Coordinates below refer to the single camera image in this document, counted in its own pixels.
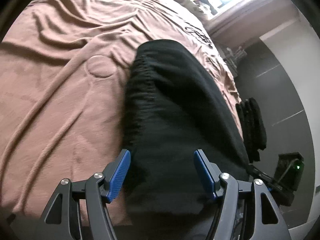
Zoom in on beige bed sheet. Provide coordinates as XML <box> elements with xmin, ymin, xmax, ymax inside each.
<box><xmin>130</xmin><ymin>0</ymin><xmax>213</xmax><ymax>38</ymax></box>

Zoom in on pink curtain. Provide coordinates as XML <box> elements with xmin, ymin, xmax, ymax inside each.
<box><xmin>204</xmin><ymin>0</ymin><xmax>299</xmax><ymax>48</ymax></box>

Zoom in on black cable on bed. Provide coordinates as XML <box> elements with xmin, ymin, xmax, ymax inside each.
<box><xmin>183</xmin><ymin>22</ymin><xmax>214</xmax><ymax>49</ymax></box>

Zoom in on folded black clothes stack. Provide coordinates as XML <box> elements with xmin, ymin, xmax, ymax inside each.
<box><xmin>236</xmin><ymin>98</ymin><xmax>267</xmax><ymax>163</ymax></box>

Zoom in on black pants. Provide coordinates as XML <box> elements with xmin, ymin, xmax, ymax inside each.
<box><xmin>123</xmin><ymin>40</ymin><xmax>248</xmax><ymax>239</ymax></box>

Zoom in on white bedside cabinet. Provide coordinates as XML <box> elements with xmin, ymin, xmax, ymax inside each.
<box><xmin>215</xmin><ymin>43</ymin><xmax>247</xmax><ymax>78</ymax></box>

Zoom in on brown bed blanket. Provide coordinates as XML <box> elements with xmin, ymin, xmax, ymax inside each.
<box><xmin>1</xmin><ymin>0</ymin><xmax>240</xmax><ymax>230</ymax></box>

